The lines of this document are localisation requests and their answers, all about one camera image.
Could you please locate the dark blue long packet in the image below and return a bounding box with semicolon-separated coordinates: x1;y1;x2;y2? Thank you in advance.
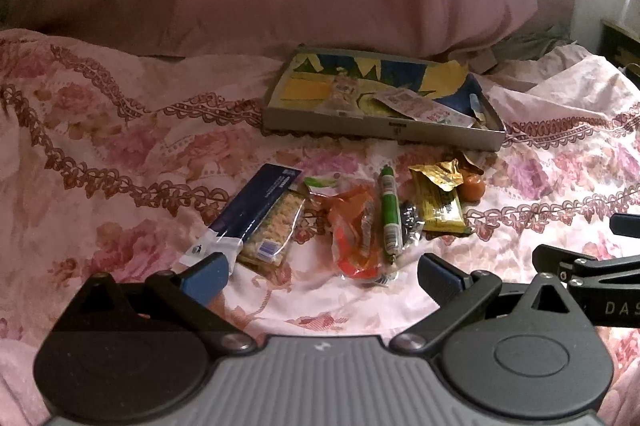
179;163;303;277

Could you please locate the wooden nightstand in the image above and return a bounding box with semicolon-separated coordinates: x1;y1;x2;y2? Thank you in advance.
600;18;640;87

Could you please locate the grey cloth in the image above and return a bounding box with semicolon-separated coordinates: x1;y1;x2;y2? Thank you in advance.
480;23;573;74

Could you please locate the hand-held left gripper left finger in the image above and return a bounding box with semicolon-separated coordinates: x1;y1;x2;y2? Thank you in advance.
60;252;258;354

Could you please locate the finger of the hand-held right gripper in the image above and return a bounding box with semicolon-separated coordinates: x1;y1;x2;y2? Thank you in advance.
609;213;640;237
531;244;603;281

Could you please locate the golden crinkled wrapper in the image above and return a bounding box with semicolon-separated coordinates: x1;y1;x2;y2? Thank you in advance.
407;159;465;193

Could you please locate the brown gold small packet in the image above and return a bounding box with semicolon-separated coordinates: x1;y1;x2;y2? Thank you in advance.
460;151;485;177

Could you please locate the orange snack packet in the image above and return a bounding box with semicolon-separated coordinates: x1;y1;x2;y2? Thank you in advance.
320;188;399;287

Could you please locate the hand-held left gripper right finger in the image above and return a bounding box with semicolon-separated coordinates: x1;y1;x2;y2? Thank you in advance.
390;252;593;354

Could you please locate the floral pink bedsheet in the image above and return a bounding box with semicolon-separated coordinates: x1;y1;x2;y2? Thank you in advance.
0;28;640;426

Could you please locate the clear snack packet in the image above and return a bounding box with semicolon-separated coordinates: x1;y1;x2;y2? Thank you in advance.
322;73;368;114

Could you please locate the small black packet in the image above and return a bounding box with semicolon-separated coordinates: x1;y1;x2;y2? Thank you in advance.
400;201;427;253

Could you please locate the green sausage stick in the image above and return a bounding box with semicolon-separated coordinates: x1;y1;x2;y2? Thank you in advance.
378;166;404;265

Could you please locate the pink white flat packet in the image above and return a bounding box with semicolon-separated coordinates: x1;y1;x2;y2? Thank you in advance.
375;88;476;127

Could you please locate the green white small packet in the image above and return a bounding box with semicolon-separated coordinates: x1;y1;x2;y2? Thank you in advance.
302;176;342;203

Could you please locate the shallow cardboard box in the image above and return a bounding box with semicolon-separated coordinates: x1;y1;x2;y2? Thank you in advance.
262;47;507;151

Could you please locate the clear cracker packet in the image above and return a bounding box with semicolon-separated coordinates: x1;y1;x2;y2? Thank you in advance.
235;188;307;269

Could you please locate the yellow snack packet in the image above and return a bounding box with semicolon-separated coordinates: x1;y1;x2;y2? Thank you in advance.
414;171;474;237

